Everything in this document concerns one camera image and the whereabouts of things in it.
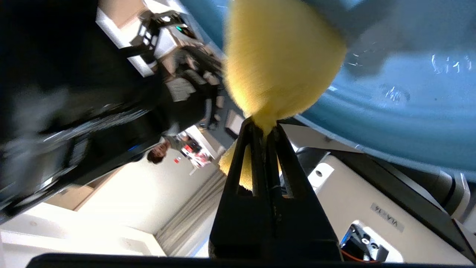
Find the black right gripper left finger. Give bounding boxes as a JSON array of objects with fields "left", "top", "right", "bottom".
[{"left": 209, "top": 117, "right": 274, "bottom": 260}]

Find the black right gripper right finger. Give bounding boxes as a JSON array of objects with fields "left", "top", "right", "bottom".
[{"left": 268, "top": 125, "right": 342, "bottom": 261}]

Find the blue plate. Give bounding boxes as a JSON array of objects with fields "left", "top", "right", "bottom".
[{"left": 180, "top": 0, "right": 476, "bottom": 172}]

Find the yellow sponge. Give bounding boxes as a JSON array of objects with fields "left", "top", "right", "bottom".
[{"left": 218, "top": 0, "right": 348, "bottom": 191}]

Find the grey curtain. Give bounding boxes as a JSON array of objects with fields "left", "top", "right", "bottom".
[{"left": 154, "top": 169, "right": 228, "bottom": 258}]

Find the person in grey clothes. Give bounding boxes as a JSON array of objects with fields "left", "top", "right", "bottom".
[{"left": 146, "top": 45, "right": 227, "bottom": 165}]

